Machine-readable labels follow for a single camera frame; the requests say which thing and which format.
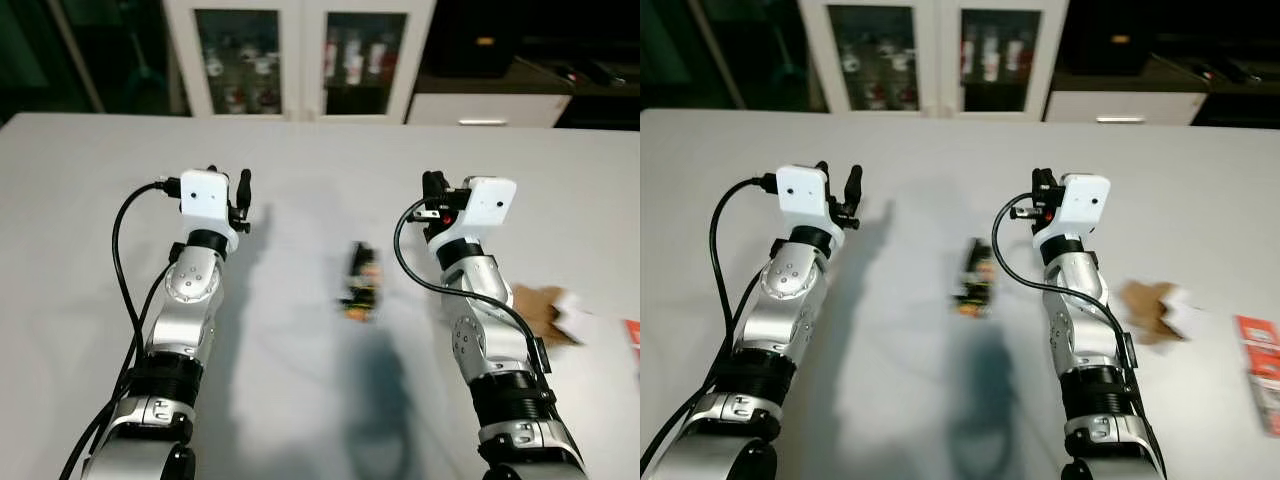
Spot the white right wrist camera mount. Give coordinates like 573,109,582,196
1040,174,1112,243
440,177,518,247

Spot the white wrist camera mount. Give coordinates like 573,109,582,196
180,170,242,252
440,177,518,247
1040,174,1112,243
777,165,837,247

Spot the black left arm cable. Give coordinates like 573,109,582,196
640,175,781,477
60,178,183,480

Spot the white folding table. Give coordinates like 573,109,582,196
0,112,641,480
640,108,1280,480

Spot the black snack wrapper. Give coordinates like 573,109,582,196
338,241,382,323
955,238,997,319

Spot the black box appliance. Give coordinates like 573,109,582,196
428,0,523,79
1062,0,1156,76

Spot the crumpled white paper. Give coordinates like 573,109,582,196
554,291,603,347
1163,286,1211,341

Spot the crumpled brown paper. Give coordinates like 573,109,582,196
511,285,583,348
1120,281,1186,346

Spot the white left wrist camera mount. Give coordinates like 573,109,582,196
180,170,242,252
777,165,837,247

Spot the white glass door cabinet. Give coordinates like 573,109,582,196
798,0,1069,120
163,0,438,124

